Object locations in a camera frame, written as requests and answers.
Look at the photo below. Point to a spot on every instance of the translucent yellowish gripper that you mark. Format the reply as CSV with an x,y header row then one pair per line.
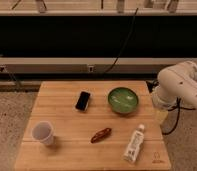
x,y
161,115

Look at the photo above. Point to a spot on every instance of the green ceramic bowl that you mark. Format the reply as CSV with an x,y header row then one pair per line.
x,y
123,100

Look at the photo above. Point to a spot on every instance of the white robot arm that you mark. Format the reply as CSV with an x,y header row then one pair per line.
x,y
176,81

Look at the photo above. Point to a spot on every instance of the white plastic bottle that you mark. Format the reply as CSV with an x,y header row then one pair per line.
x,y
134,145

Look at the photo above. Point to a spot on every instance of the red-brown chili pepper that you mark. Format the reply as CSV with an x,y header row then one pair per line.
x,y
101,135

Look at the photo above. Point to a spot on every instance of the black smartphone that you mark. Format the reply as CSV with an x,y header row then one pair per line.
x,y
82,101

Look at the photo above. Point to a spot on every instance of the white plastic cup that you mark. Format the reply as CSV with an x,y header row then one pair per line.
x,y
43,133

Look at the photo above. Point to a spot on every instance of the gray metal rail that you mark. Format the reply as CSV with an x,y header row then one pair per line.
x,y
87,65

